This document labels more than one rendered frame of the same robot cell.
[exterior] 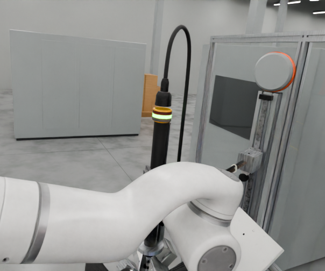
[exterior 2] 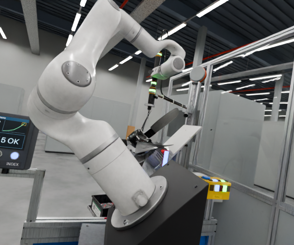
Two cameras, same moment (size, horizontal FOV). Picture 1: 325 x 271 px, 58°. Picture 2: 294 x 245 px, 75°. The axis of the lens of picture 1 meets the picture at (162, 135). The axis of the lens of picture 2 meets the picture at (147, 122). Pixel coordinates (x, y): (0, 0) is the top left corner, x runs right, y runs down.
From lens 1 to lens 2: 0.88 m
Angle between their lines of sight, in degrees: 17
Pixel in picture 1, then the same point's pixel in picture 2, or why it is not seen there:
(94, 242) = (150, 39)
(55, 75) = not seen: hidden behind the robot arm
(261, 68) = (192, 72)
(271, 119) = (197, 92)
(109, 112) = not seen: hidden behind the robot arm
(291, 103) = (205, 89)
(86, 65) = (95, 112)
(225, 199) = (180, 50)
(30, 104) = not seen: hidden behind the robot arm
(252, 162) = (189, 107)
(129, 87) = (119, 128)
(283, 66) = (201, 70)
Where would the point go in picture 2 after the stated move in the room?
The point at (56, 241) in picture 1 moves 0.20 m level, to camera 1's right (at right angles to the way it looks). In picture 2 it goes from (143, 33) to (185, 41)
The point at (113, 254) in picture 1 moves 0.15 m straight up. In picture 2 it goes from (153, 46) to (158, 16)
